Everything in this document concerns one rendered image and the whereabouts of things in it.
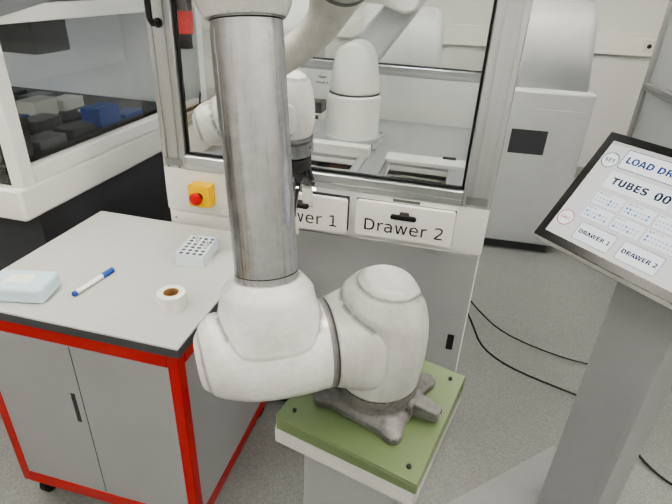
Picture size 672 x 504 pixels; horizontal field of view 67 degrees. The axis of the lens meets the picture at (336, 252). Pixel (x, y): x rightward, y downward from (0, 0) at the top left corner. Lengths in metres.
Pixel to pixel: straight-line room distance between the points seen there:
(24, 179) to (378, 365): 1.28
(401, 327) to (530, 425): 1.46
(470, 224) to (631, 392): 0.58
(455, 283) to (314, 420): 0.78
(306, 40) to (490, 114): 0.60
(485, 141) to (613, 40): 3.49
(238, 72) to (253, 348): 0.39
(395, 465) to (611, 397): 0.75
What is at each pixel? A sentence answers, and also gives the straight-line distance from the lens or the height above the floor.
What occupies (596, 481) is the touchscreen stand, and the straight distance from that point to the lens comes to 1.69.
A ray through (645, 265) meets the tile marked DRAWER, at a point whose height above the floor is 1.00.
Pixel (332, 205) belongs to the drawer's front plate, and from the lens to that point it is 1.51.
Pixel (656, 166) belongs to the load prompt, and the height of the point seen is 1.16.
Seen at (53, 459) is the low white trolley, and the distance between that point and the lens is 1.81.
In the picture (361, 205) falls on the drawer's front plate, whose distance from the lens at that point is 1.51.
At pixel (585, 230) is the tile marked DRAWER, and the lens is 1.32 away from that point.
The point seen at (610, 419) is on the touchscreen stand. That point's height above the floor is 0.53.
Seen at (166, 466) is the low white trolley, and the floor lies 0.33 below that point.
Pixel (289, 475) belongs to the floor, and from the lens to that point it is 1.90.
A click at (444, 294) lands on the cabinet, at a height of 0.65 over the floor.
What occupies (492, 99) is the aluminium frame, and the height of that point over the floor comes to 1.25.
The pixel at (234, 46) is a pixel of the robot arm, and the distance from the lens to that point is 0.73.
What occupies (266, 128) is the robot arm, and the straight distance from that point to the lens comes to 0.72.
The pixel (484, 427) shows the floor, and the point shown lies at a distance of 2.15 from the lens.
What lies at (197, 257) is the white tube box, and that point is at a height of 0.79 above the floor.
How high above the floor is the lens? 1.50
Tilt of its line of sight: 29 degrees down
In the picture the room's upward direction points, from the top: 3 degrees clockwise
